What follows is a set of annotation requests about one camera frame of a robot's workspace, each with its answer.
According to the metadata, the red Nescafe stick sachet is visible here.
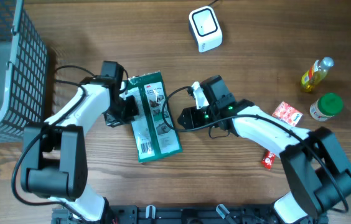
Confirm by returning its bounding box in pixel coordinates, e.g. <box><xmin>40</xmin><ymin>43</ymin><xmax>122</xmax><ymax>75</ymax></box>
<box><xmin>261</xmin><ymin>151</ymin><xmax>276</xmax><ymax>170</ymax></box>

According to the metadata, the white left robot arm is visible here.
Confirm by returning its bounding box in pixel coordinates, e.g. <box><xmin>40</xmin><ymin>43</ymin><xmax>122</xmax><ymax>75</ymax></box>
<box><xmin>11</xmin><ymin>75</ymin><xmax>138</xmax><ymax>223</ymax></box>

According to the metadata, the black wire basket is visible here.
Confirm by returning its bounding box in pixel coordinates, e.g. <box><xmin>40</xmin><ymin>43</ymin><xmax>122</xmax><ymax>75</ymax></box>
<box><xmin>0</xmin><ymin>0</ymin><xmax>49</xmax><ymax>142</ymax></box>

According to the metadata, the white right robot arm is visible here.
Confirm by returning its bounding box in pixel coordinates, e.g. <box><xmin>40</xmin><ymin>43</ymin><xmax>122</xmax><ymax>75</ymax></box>
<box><xmin>177</xmin><ymin>100</ymin><xmax>351</xmax><ymax>223</ymax></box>

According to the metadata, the red tissue pack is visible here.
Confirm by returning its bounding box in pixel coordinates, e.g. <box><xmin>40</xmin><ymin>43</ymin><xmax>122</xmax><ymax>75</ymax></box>
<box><xmin>272</xmin><ymin>101</ymin><xmax>303</xmax><ymax>126</ymax></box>

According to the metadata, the green lid white jar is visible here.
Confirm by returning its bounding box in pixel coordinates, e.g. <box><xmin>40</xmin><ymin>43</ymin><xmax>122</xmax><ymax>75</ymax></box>
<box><xmin>309</xmin><ymin>93</ymin><xmax>344</xmax><ymax>121</ymax></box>

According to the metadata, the white barcode scanner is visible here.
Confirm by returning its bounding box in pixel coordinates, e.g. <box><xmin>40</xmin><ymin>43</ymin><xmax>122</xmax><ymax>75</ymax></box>
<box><xmin>189</xmin><ymin>6</ymin><xmax>223</xmax><ymax>53</ymax></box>

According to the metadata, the green 3M sponge package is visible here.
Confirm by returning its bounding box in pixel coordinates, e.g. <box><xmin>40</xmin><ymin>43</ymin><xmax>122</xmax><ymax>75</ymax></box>
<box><xmin>125</xmin><ymin>71</ymin><xmax>182</xmax><ymax>163</ymax></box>

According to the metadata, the black mounting rail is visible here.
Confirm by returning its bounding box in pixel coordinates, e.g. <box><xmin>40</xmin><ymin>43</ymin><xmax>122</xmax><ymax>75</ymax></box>
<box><xmin>50</xmin><ymin>203</ymin><xmax>329</xmax><ymax>224</ymax></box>

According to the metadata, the yellow oil bottle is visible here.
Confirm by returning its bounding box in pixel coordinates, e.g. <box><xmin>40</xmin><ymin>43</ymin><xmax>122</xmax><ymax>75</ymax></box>
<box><xmin>301</xmin><ymin>57</ymin><xmax>334</xmax><ymax>93</ymax></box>

